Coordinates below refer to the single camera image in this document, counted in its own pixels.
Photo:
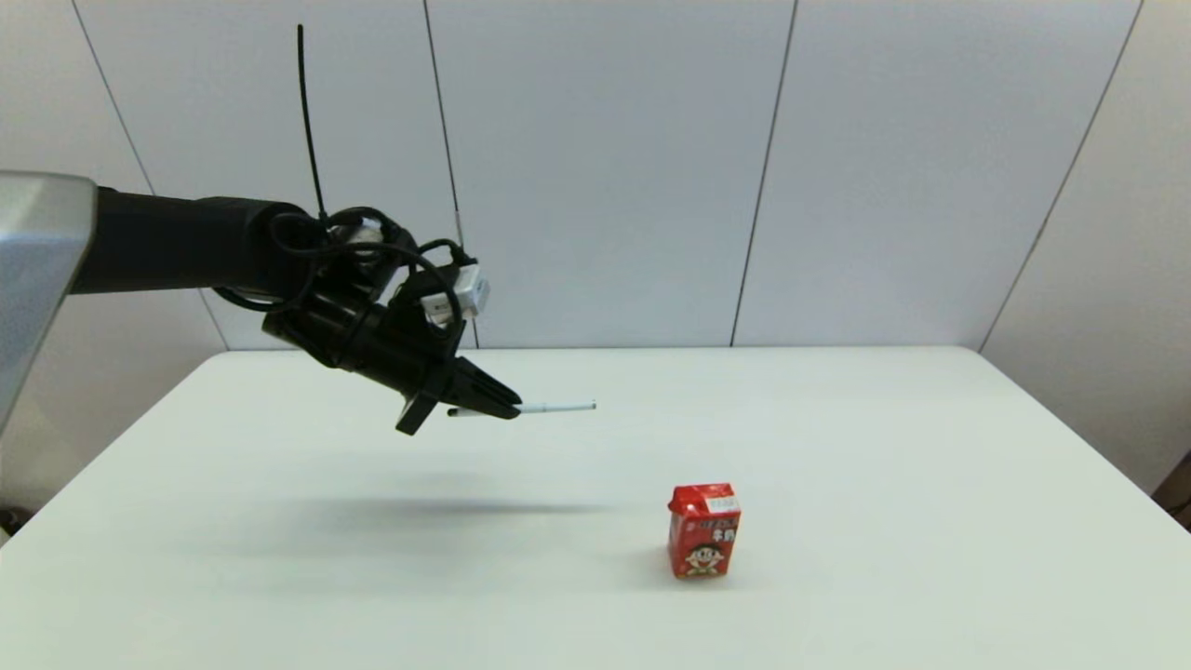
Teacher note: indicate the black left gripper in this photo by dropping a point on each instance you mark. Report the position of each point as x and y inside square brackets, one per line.
[372, 340]

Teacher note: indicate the white pen with black tip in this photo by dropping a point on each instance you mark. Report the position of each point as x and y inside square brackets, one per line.
[558, 407]

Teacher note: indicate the red milk carton with cartoon face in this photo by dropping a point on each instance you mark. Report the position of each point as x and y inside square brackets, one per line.
[702, 537]

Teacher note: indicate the dark object beside table edge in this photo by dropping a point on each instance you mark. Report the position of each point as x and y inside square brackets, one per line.
[9, 519]

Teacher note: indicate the brown object behind table corner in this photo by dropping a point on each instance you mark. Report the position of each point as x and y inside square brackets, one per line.
[1177, 493]

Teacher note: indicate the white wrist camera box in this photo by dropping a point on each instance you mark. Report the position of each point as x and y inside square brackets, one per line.
[456, 296]

